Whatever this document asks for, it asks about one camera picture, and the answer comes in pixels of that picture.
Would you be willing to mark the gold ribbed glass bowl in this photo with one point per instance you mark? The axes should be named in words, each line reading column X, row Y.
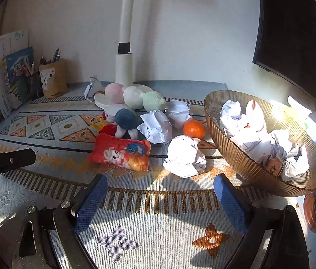
column 247, row 165

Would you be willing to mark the red snack packet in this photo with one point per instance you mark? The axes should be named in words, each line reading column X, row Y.
column 113, row 152

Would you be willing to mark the white and red plush doll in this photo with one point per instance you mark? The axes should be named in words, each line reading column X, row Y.
column 110, row 130

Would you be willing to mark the row of upright books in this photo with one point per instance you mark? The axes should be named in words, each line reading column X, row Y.
column 6, row 75

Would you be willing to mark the patterned woven table mat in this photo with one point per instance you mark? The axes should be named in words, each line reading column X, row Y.
column 135, row 229

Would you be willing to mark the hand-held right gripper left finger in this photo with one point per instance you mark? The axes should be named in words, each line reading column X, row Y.
column 89, row 204

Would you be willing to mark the black mesh pen holder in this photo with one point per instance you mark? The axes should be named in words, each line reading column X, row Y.
column 34, row 86

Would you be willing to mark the orange paper packet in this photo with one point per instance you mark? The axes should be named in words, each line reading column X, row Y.
column 275, row 168

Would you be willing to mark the round brown wooden object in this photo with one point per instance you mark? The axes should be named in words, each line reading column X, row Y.
column 313, row 214

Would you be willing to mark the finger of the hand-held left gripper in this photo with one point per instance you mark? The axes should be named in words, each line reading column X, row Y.
column 12, row 159

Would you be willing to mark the bunch of pens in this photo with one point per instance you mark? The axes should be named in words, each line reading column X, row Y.
column 51, row 58

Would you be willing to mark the white desk lamp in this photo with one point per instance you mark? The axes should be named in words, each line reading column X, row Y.
column 124, row 67

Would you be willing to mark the black monitor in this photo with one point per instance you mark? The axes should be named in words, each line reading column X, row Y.
column 295, row 33

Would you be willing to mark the kraft paper pen holder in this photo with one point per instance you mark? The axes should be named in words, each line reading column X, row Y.
column 53, row 80

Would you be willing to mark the tricolour dango plush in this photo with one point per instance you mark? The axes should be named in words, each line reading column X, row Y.
column 134, row 96
column 256, row 117

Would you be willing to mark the bunch of pencils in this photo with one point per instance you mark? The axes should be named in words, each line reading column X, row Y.
column 23, row 70

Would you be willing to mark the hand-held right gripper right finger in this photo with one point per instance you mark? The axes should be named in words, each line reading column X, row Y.
column 230, row 204

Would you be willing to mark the blue round plush toy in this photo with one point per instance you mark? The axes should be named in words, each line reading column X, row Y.
column 127, row 117

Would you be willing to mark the mandarin orange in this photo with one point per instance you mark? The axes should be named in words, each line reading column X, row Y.
column 194, row 129

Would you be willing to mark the small paper ball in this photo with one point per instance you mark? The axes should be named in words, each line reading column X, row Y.
column 281, row 138

